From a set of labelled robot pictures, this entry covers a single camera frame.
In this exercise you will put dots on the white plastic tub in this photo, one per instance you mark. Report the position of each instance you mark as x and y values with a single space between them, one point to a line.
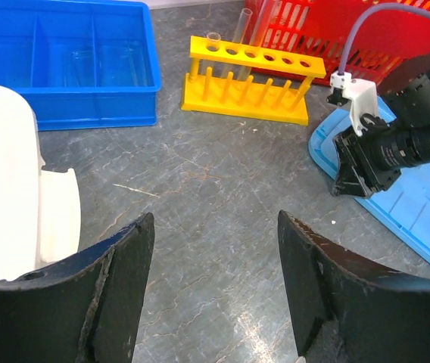
40 212

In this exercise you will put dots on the light blue plastic lid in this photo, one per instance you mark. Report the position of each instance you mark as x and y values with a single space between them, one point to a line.
404 209

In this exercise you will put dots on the blue divided plastic tray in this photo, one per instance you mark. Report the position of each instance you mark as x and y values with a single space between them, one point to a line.
81 64

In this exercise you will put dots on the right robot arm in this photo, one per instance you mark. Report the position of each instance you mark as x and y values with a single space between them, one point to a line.
390 128

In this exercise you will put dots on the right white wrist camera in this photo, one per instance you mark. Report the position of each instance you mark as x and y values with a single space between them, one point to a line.
360 93

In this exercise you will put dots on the yellow test tube rack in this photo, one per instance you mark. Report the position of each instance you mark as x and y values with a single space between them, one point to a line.
248 98

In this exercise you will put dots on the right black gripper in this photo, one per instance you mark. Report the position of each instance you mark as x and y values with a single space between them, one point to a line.
357 174

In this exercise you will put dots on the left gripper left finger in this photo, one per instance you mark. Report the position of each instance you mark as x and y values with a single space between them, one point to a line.
84 308

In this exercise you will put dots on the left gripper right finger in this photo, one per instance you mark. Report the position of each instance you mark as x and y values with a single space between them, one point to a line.
383 314

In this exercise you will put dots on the clear glass test tube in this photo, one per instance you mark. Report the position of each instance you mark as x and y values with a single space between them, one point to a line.
213 40

